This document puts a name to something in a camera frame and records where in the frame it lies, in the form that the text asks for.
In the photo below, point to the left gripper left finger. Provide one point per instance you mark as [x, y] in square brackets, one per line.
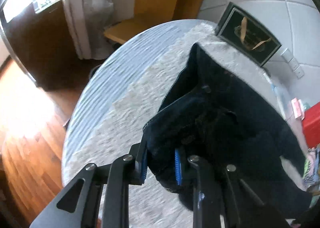
[77, 204]

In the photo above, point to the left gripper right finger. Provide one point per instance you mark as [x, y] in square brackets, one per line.
[221, 197]

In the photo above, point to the dark navy trousers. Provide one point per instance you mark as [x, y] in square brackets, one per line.
[211, 113]

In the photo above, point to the white lace tablecloth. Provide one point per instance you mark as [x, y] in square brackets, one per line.
[152, 205]

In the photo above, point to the blue striped bed sheet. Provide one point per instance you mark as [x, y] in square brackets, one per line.
[112, 78]

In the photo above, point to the white blue paper booklet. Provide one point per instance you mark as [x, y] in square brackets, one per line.
[282, 95]

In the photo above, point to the red plastic storage case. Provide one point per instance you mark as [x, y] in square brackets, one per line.
[311, 126]

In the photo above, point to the pink tissue pack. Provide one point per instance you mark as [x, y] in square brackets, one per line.
[298, 108]

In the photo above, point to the black framed box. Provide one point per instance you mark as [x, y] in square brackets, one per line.
[248, 35]

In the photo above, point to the dark wooden door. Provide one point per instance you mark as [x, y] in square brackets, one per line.
[42, 44]

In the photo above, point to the white wall socket strip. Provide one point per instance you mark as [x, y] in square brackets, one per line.
[294, 66]

